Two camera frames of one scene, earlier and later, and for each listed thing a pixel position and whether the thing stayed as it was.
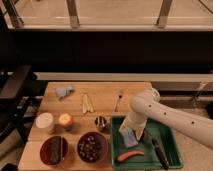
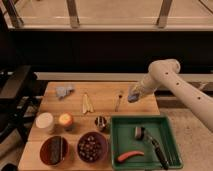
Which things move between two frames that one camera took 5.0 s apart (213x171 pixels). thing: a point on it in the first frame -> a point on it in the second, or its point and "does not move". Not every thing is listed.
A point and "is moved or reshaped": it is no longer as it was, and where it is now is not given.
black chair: (20, 97) does not move
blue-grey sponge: (128, 137) is moved or reshaped
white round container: (45, 120) does not move
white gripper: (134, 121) -> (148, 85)
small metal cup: (101, 122) does not move
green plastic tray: (143, 154) does not move
